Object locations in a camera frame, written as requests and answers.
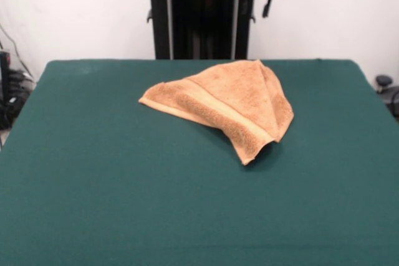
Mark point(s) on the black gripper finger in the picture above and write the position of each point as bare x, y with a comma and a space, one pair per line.
267, 7
246, 4

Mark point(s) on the tan terry towel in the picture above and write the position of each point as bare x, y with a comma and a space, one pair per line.
237, 97

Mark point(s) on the black chair caster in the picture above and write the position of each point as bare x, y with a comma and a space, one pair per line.
384, 80

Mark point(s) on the black chair base leg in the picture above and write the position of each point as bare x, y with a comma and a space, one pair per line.
393, 97

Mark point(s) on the black power strip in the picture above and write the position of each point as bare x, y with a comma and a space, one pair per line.
18, 83

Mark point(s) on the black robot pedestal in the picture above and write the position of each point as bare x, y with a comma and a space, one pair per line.
202, 13

